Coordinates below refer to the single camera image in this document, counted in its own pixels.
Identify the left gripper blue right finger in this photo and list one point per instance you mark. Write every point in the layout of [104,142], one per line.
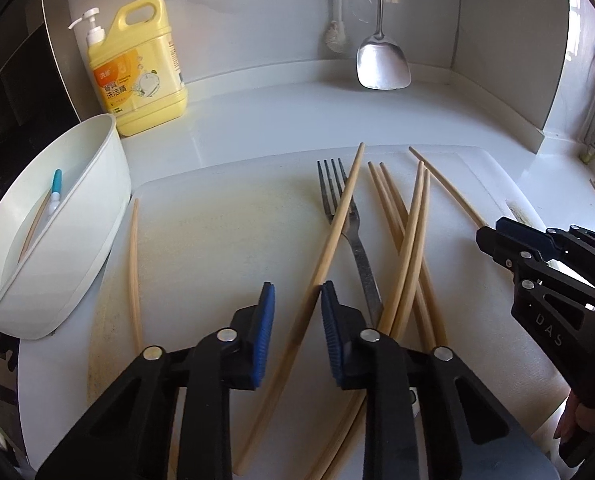
[336,331]

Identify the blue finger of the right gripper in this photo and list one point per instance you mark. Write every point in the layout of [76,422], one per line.
[501,248]
[518,237]

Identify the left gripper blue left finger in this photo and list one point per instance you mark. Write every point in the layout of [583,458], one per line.
[261,331]

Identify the steel fork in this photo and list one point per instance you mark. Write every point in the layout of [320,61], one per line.
[332,178]

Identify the teal rabbit handle spoon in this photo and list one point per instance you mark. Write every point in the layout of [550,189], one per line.
[55,193]

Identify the person right hand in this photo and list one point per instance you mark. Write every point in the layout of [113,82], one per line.
[576,431]

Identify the white cutting board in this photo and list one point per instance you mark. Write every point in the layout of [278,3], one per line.
[208,239]

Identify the chopstick on counter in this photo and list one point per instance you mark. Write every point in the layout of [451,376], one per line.
[451,189]

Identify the steel spatula hanging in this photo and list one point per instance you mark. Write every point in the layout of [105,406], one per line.
[380,63]

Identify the white round basin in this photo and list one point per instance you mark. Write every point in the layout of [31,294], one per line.
[68,249]

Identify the white dish brush hanging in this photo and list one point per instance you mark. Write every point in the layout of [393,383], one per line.
[335,37]

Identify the yellow dish soap bottle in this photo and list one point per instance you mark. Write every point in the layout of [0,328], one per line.
[135,66]

